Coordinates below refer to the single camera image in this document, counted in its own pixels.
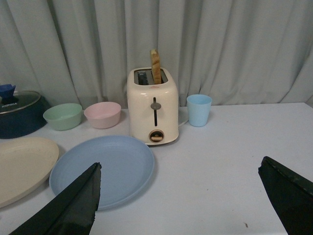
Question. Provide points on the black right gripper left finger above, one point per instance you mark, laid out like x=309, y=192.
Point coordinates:
x=71, y=212

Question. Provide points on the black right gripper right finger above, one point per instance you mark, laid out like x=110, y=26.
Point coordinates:
x=290, y=194

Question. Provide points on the blue plastic plate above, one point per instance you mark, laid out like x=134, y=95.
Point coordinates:
x=127, y=165

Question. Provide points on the cream plastic plate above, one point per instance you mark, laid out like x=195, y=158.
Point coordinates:
x=25, y=163

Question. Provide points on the green plastic bowl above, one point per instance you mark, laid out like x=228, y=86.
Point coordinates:
x=64, y=116

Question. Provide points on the pink plastic bowl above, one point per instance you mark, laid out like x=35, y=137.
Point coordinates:
x=103, y=115

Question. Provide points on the dark blue cooking pot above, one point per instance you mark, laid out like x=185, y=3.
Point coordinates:
x=24, y=121

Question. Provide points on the glass pot lid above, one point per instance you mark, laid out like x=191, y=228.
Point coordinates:
x=12, y=101

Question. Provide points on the light blue plastic cup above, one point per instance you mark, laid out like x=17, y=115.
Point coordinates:
x=198, y=106

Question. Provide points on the cream two-slot toaster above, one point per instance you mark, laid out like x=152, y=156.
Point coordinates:
x=153, y=108

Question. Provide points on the grey curtain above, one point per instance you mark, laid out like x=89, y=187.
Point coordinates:
x=235, y=51

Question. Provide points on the toast slice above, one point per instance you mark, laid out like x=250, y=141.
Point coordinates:
x=155, y=66

